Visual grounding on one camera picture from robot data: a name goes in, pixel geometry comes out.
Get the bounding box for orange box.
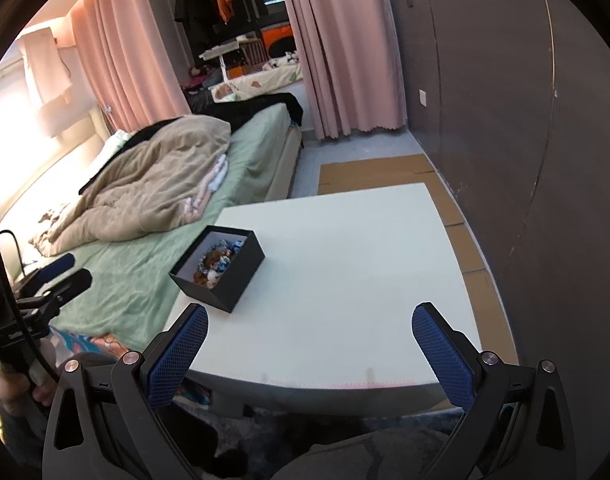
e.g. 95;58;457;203
261;24;292;53

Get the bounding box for patterned window seat bedding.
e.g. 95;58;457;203
210;57;306;103

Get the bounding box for pink curtain beside bed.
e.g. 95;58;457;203
67;0;191;133

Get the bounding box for pink white blanket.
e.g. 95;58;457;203
185;155;231;223

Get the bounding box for person's grey trouser legs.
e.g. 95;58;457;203
275;430;451;480

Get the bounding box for beige headboard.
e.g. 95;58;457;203
0;107;110;221

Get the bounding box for colourful printed cloth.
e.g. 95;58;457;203
50;327;136;361

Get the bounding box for wide pink curtain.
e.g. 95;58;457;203
274;0;407;141

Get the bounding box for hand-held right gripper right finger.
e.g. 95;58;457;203
411;302;577;480

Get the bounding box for hanging black clothes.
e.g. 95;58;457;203
171;0;218;51

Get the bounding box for white folding table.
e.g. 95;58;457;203
199;40;246;81

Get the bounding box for bed with green sheet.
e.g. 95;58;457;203
0;92;306;356

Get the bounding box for pile of mixed bracelets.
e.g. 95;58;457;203
192;239;246;288

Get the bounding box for person's left forearm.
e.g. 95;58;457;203
0;397;48;468

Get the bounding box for hanging white cloth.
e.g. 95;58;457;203
19;26;76;136

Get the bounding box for black cable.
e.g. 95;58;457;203
0;230;58;378

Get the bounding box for person's left hand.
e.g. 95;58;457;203
0;370;56;410

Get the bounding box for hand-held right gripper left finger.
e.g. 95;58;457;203
42;302;209;480

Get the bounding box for black blanket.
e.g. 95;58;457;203
80;94;304;196

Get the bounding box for black jewelry box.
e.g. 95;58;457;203
169;226;266;314

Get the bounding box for beige duvet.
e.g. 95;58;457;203
32;115;232;256

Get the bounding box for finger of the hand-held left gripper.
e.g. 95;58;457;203
15;253;76;289
16;267;94;312

